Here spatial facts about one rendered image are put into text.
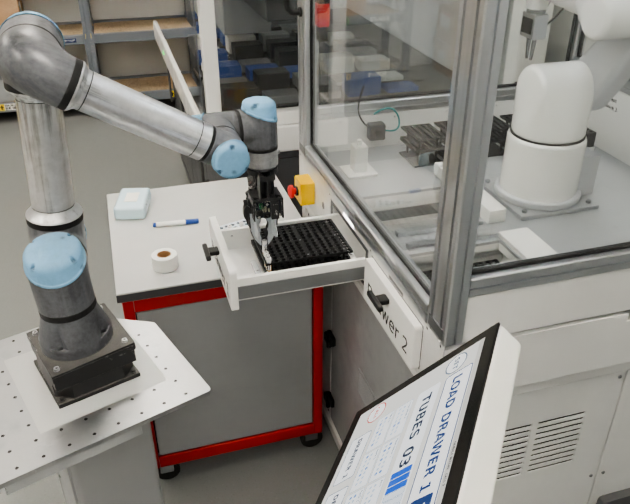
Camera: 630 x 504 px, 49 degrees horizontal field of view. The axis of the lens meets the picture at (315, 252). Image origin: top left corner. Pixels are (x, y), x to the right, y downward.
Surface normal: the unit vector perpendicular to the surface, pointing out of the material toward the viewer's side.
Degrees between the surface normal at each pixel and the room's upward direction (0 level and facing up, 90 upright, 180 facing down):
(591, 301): 90
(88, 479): 90
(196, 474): 0
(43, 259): 9
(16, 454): 0
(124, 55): 90
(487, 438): 40
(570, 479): 90
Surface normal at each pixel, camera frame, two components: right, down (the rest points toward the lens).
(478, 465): 0.60, -0.55
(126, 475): 0.58, 0.42
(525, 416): 0.29, 0.49
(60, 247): 0.00, -0.77
